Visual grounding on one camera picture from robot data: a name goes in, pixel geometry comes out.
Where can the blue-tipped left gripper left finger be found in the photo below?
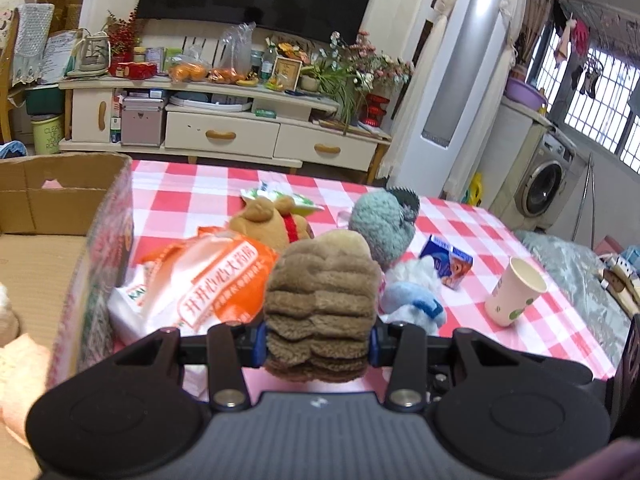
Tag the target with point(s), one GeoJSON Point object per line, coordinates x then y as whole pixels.
{"type": "Point", "coordinates": [231, 347]}

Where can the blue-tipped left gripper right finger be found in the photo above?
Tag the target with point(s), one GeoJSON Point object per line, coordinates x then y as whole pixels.
{"type": "Point", "coordinates": [402, 347]}

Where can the brown ribbed plush toy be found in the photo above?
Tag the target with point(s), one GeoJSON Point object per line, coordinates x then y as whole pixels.
{"type": "Point", "coordinates": [319, 308]}

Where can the grey-blue fuzzy plush ball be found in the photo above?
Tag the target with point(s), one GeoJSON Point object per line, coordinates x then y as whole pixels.
{"type": "Point", "coordinates": [387, 221]}

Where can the brown teddy bear red shirt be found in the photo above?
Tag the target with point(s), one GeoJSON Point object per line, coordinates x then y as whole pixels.
{"type": "Point", "coordinates": [271, 224]}

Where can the orange plush toy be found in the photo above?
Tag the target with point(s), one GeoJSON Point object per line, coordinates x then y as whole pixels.
{"type": "Point", "coordinates": [24, 367]}

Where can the white fluffy plush toy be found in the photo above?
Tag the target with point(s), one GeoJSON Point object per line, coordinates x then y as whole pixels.
{"type": "Point", "coordinates": [9, 323]}

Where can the white blue plush toy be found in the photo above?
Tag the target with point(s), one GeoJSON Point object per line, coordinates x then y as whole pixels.
{"type": "Point", "coordinates": [410, 294]}

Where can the orange white tissue pack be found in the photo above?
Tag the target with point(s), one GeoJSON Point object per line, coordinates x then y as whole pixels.
{"type": "Point", "coordinates": [217, 276]}

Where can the small blue carton box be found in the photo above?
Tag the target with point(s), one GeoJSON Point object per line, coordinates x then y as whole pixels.
{"type": "Point", "coordinates": [450, 263]}

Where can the white paper cup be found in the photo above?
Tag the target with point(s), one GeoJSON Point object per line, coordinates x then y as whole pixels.
{"type": "Point", "coordinates": [517, 288]}

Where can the green white striped cloth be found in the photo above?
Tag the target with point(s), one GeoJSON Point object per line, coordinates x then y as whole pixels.
{"type": "Point", "coordinates": [274, 191]}

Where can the white standing air conditioner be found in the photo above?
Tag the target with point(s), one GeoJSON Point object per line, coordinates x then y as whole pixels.
{"type": "Point", "coordinates": [453, 97]}

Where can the open cardboard box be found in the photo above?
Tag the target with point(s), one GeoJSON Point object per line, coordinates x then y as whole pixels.
{"type": "Point", "coordinates": [66, 236]}

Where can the cream tv cabinet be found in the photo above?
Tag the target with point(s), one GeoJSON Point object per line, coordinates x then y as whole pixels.
{"type": "Point", "coordinates": [276, 130]}

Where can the red vase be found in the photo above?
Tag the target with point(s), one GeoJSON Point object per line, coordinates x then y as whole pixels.
{"type": "Point", "coordinates": [373, 110]}

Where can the front-load washing machine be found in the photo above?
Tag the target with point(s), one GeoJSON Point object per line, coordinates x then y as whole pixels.
{"type": "Point", "coordinates": [548, 180]}

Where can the pink storage box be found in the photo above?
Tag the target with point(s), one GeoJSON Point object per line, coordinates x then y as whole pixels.
{"type": "Point", "coordinates": [143, 121]}

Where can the potted flower plant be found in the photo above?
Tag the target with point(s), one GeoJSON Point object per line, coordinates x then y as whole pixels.
{"type": "Point", "coordinates": [348, 71]}

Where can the purple plastic basin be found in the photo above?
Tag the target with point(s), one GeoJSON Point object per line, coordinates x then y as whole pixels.
{"type": "Point", "coordinates": [525, 94]}

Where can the bag of oranges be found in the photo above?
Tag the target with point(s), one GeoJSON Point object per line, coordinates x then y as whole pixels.
{"type": "Point", "coordinates": [184, 72]}

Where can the clear plastic bag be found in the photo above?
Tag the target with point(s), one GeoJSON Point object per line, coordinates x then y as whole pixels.
{"type": "Point", "coordinates": [236, 47]}

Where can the framed picture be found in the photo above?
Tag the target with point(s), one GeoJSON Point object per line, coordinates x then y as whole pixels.
{"type": "Point", "coordinates": [285, 73]}

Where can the green waste bin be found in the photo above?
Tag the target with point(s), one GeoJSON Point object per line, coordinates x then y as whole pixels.
{"type": "Point", "coordinates": [47, 131]}

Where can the red gift box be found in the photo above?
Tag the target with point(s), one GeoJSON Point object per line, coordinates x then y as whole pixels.
{"type": "Point", "coordinates": [133, 70]}

